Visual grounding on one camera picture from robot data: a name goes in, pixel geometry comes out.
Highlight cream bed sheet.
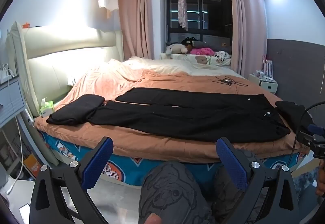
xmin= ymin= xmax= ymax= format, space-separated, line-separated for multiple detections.
xmin=107 ymin=58 xmax=244 ymax=81

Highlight orange box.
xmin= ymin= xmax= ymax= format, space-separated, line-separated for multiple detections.
xmin=23 ymin=154 xmax=42 ymax=181

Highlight white cable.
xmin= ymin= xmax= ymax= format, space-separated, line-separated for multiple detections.
xmin=6 ymin=115 xmax=26 ymax=195

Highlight white nightstand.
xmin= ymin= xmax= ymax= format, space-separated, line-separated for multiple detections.
xmin=248 ymin=73 xmax=278 ymax=94

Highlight pink cloth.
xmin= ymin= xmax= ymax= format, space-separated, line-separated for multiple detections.
xmin=190 ymin=47 xmax=215 ymax=56

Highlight wire rack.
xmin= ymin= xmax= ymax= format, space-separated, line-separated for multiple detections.
xmin=261 ymin=54 xmax=274 ymax=80

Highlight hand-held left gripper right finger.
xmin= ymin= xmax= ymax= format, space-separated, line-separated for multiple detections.
xmin=216 ymin=137 xmax=300 ymax=224

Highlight white power strip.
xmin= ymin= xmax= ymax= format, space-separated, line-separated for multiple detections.
xmin=0 ymin=63 xmax=16 ymax=80

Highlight brown blanket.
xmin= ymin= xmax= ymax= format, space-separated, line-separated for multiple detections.
xmin=34 ymin=65 xmax=305 ymax=163

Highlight cream padded headboard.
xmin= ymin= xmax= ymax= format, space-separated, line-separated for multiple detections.
xmin=6 ymin=21 xmax=125 ymax=118

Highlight grey plush toy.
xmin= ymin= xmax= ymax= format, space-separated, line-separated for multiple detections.
xmin=165 ymin=42 xmax=190 ymax=59

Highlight person's legs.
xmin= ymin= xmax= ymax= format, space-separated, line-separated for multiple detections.
xmin=138 ymin=161 xmax=245 ymax=224

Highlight grey nightstand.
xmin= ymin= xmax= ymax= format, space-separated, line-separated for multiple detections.
xmin=0 ymin=77 xmax=28 ymax=128

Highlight person's right hand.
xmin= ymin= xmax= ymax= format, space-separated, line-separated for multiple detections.
xmin=315 ymin=159 xmax=325 ymax=196

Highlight pink curtain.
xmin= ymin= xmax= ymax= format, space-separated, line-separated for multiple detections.
xmin=227 ymin=0 xmax=270 ymax=80
xmin=118 ymin=0 xmax=155 ymax=62

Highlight crumpled black garment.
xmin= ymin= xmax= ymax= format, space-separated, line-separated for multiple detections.
xmin=275 ymin=101 xmax=314 ymax=133

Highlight black cable on bed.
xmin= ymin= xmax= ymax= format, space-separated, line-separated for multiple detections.
xmin=215 ymin=75 xmax=249 ymax=87

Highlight green tissue box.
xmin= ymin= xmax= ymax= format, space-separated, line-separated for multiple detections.
xmin=39 ymin=98 xmax=55 ymax=116

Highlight dark window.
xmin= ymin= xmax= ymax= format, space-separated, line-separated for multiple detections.
xmin=166 ymin=0 xmax=233 ymax=37

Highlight floral hanging garment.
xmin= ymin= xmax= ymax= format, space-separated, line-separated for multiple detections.
xmin=178 ymin=0 xmax=188 ymax=31

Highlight black pants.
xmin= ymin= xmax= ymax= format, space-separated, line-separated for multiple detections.
xmin=86 ymin=88 xmax=291 ymax=143

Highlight black plush toy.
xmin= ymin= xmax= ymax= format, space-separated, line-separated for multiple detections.
xmin=181 ymin=37 xmax=201 ymax=47

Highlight folded black garment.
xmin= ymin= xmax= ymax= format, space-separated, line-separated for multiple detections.
xmin=46 ymin=94 xmax=106 ymax=126

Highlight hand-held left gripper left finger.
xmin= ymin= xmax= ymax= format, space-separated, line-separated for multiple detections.
xmin=29 ymin=137 xmax=114 ymax=224

